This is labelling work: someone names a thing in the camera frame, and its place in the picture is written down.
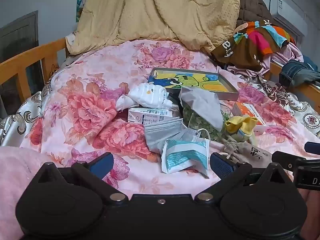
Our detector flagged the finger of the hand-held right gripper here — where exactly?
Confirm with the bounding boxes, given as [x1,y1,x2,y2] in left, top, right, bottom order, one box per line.
[304,142,320,153]
[272,151,307,168]

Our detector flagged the pink fuzzy cloth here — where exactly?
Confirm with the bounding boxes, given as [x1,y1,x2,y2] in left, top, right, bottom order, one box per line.
[0,146,54,240]

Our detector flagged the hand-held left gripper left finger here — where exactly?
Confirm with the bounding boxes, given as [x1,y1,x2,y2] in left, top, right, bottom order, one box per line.
[31,152,127,204]

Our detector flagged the brown multicolour striped garment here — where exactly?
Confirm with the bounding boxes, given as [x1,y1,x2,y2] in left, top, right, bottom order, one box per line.
[211,20,297,72]

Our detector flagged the grey face mask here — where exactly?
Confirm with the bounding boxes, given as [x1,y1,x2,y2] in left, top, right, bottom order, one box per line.
[144,117,187,153]

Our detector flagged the white gold ornament satin sheet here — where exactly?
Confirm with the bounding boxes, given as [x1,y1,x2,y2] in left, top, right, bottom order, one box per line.
[0,76,320,147]

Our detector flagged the white medicine box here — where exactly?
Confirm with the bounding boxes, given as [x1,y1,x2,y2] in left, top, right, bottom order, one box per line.
[127,107,180,126]

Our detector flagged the grey cloth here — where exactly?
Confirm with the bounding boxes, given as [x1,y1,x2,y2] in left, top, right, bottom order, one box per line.
[179,86,223,132]

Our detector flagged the yellow quilt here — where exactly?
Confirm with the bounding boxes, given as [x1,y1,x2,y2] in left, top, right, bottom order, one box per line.
[65,0,242,55]

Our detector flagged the colourful wall poster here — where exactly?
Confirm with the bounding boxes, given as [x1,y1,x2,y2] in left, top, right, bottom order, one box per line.
[76,0,90,23]

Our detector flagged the white teal mask packet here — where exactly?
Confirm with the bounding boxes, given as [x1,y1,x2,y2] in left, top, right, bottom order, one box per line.
[161,137,210,179]

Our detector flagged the person's right hand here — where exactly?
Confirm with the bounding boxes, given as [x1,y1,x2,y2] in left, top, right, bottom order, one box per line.
[299,187,320,240]

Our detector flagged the dark framed panel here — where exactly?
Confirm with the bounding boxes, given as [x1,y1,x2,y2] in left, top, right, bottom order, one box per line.
[0,10,44,117]

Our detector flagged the green patterned cloth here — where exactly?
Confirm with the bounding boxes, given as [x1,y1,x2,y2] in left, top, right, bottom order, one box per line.
[182,104,229,142]

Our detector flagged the white dotted sock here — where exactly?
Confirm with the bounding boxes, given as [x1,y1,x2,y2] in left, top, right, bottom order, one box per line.
[115,82,173,112]

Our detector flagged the beige drawstring pouch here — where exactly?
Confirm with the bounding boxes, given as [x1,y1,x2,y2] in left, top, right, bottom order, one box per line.
[220,140,272,167]

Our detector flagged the yellow striped sock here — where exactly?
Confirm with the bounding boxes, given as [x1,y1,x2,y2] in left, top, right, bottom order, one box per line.
[224,115,258,144]

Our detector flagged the pink floral blanket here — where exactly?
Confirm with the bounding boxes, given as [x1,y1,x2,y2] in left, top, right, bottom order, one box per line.
[20,40,310,195]

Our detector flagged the grey box with cartoon lining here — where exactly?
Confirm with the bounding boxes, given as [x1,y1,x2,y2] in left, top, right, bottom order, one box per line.
[147,67,240,101]

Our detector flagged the blue denim jeans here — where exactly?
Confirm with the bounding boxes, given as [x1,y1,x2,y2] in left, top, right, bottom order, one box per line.
[279,60,320,88]

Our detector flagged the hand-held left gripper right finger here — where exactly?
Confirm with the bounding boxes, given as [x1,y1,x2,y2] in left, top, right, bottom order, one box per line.
[194,152,293,204]

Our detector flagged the lilac garment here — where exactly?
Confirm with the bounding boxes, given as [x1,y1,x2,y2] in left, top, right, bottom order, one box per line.
[225,42,304,79]

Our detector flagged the brown quilted blanket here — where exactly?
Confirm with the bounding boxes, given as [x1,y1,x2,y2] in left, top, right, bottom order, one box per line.
[236,0,275,28]

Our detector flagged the orange white box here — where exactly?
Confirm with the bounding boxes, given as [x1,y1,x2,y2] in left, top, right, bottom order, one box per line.
[230,102,267,133]

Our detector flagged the white air conditioner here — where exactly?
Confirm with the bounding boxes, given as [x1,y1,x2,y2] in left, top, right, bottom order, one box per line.
[269,0,309,37]

